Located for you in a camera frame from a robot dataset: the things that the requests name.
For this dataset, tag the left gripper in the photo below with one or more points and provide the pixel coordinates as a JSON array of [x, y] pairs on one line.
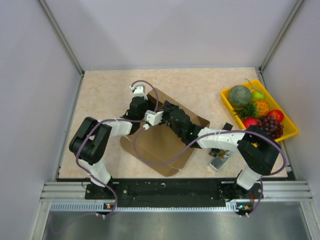
[[145, 102]]

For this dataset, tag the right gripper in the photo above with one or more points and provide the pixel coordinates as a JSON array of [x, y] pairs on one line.
[[167, 108]]

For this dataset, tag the brown cardboard box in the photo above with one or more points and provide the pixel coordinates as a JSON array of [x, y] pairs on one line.
[[160, 144]]

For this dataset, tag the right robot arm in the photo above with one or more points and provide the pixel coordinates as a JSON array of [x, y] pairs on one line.
[[256, 147]]

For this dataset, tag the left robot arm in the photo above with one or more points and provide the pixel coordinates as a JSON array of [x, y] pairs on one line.
[[90, 140]]

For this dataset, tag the black rectangular bar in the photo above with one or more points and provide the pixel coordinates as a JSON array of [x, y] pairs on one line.
[[227, 126]]

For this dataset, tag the grey-green melon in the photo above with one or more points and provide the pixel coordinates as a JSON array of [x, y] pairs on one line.
[[239, 96]]

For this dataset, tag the red apple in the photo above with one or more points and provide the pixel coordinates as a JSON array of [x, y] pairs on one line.
[[250, 121], [278, 115]]

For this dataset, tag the green apple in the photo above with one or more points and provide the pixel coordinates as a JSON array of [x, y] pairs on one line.
[[257, 95]]

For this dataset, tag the orange pineapple toy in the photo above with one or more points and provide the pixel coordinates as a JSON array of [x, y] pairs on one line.
[[261, 108]]

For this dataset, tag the purple grapes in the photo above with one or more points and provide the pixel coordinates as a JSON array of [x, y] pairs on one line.
[[271, 126]]

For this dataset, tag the yellow plastic tray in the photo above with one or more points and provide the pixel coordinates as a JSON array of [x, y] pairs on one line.
[[250, 103]]

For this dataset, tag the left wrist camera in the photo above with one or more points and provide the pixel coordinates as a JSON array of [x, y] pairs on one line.
[[139, 91]]

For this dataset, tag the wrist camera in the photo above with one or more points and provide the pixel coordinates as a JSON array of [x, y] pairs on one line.
[[139, 91], [152, 118]]

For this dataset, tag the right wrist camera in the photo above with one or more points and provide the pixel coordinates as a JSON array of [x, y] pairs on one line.
[[152, 118]]

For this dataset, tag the aluminium rail frame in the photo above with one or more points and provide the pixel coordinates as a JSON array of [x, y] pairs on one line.
[[69, 196]]

